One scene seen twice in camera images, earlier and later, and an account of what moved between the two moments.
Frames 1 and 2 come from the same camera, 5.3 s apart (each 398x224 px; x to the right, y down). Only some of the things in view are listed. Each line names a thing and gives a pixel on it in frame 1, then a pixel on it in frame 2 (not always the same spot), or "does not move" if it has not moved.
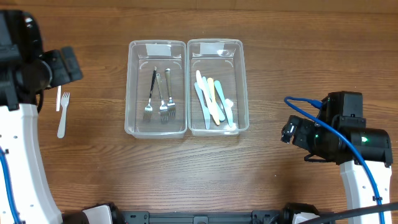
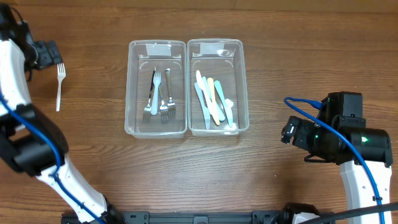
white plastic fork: (65, 99) -> (157, 82)
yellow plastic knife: (212, 102) does not move
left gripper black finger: (73, 63) -> (54, 51)
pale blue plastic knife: (226, 107) does not move
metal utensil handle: (163, 108) does not move
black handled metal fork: (148, 109) does not move
